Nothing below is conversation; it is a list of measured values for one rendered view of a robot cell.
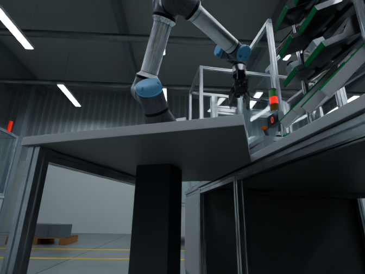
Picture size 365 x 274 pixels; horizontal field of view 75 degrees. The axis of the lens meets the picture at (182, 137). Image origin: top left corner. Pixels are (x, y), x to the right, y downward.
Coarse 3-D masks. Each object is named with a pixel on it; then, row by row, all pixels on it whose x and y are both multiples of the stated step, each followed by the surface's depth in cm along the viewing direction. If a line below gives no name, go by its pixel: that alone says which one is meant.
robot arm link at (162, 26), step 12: (156, 0) 108; (156, 12) 108; (156, 24) 110; (168, 24) 110; (156, 36) 110; (168, 36) 114; (156, 48) 111; (144, 60) 114; (156, 60) 113; (144, 72) 114; (156, 72) 116; (132, 84) 120
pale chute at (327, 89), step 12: (360, 48) 81; (348, 60) 80; (360, 60) 80; (336, 72) 78; (348, 72) 78; (324, 84) 77; (336, 84) 77; (312, 96) 89; (324, 96) 89; (312, 108) 88
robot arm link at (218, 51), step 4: (216, 48) 128; (220, 48) 125; (216, 52) 128; (220, 52) 125; (224, 52) 124; (216, 56) 128; (220, 56) 127; (224, 56) 125; (224, 60) 132; (228, 60) 130; (232, 60) 130
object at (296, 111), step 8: (328, 72) 95; (320, 80) 94; (312, 88) 93; (304, 96) 92; (296, 104) 91; (288, 112) 103; (296, 112) 90; (304, 112) 90; (280, 120) 102; (288, 120) 102
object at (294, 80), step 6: (300, 66) 97; (312, 66) 98; (318, 66) 101; (330, 66) 108; (294, 72) 98; (300, 72) 98; (306, 72) 102; (312, 72) 105; (288, 78) 103; (294, 78) 102; (300, 78) 106; (306, 78) 109; (288, 84) 106
